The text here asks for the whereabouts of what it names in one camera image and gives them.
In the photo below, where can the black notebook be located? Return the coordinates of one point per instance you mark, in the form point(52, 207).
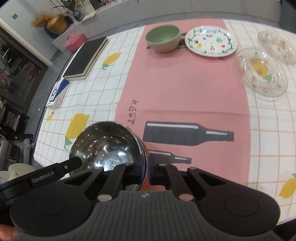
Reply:
point(84, 59)

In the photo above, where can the white blue box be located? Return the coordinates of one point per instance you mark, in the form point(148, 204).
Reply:
point(57, 94)

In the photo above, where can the golden vase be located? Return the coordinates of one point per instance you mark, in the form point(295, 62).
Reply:
point(57, 24)

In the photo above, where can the blue vase with plant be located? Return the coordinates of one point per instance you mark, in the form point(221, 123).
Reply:
point(71, 6)

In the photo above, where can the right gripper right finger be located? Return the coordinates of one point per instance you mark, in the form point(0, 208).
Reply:
point(226, 205)

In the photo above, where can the pink restaurant placemat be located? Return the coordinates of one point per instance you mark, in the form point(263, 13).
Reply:
point(190, 106)

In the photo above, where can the person's left hand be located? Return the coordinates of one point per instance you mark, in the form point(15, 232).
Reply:
point(7, 233)

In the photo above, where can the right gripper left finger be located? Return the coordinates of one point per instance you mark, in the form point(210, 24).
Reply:
point(62, 206)

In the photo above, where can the white fruit-print plate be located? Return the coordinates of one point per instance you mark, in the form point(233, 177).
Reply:
point(211, 41)

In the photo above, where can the pink basket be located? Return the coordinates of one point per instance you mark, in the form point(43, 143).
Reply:
point(74, 42)

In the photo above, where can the clear glass plate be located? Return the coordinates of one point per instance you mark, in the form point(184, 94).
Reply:
point(256, 70)
point(278, 47)

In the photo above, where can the orange steel bowl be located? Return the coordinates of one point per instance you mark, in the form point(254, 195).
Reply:
point(107, 144)

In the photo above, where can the green ceramic bowl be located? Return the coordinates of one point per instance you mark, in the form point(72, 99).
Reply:
point(163, 38)

